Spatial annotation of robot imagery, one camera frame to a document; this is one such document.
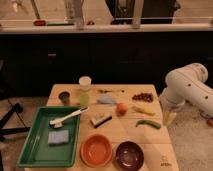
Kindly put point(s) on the yellow banana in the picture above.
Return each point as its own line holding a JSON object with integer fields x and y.
{"x": 141, "y": 110}

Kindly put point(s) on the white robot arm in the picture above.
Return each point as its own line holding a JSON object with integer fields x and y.
{"x": 186, "y": 84}

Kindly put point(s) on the dark metal cup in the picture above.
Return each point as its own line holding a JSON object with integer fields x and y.
{"x": 64, "y": 98}

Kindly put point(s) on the light blue cloth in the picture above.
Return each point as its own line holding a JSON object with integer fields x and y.
{"x": 106, "y": 100}

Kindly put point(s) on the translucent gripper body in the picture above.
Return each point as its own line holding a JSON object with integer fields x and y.
{"x": 169, "y": 114}

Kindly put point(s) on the translucent green cup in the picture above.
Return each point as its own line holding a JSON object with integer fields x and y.
{"x": 84, "y": 99}

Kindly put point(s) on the blue sponge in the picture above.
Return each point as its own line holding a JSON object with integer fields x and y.
{"x": 58, "y": 137}

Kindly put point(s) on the black tripod stand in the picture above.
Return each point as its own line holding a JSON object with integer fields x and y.
{"x": 12, "y": 123}

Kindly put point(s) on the red object on counter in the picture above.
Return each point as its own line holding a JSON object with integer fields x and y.
{"x": 39, "y": 23}

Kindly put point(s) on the dark purple bowl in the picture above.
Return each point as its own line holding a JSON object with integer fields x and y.
{"x": 129, "y": 156}

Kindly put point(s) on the green pepper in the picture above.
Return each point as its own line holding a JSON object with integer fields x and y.
{"x": 153, "y": 124}

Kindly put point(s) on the white plastic cup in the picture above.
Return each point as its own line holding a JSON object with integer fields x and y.
{"x": 85, "y": 83}

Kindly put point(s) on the orange fruit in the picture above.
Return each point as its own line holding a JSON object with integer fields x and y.
{"x": 121, "y": 109}

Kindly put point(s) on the orange bowl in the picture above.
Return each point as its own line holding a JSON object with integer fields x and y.
{"x": 96, "y": 151}

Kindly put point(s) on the green plastic tray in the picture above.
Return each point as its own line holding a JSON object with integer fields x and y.
{"x": 46, "y": 146}

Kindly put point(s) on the white dish brush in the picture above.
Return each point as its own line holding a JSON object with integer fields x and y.
{"x": 58, "y": 122}

